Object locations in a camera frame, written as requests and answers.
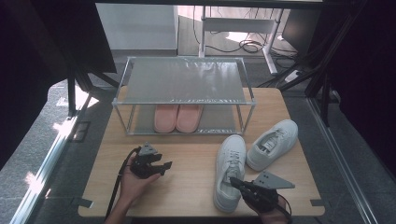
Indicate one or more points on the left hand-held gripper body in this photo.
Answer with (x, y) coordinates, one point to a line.
(143, 166)

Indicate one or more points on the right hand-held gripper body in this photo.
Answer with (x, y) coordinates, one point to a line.
(264, 196)

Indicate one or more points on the white sneaker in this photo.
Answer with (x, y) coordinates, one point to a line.
(280, 133)
(230, 155)

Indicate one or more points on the pink slipper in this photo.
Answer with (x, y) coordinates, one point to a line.
(189, 119)
(166, 119)

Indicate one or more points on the two-tier metal shoe rack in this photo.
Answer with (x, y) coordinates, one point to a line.
(183, 81)

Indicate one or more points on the person's left hand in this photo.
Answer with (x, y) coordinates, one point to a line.
(132, 186)

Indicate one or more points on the person's right hand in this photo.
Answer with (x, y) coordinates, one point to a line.
(272, 217)

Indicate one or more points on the dark floor plate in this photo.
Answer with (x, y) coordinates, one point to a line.
(81, 131)

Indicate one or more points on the black metal stand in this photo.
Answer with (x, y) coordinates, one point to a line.
(71, 90)
(325, 93)

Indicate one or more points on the white power strip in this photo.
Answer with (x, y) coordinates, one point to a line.
(292, 76)

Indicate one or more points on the white cabinet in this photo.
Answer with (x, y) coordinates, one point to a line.
(137, 25)

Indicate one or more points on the dark curtain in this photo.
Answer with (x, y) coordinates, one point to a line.
(31, 46)
(367, 77)

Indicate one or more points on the black monitor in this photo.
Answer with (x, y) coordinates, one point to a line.
(300, 28)

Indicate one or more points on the aluminium rail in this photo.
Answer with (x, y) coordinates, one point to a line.
(342, 168)
(53, 155)

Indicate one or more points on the white desk frame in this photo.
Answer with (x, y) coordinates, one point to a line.
(239, 25)

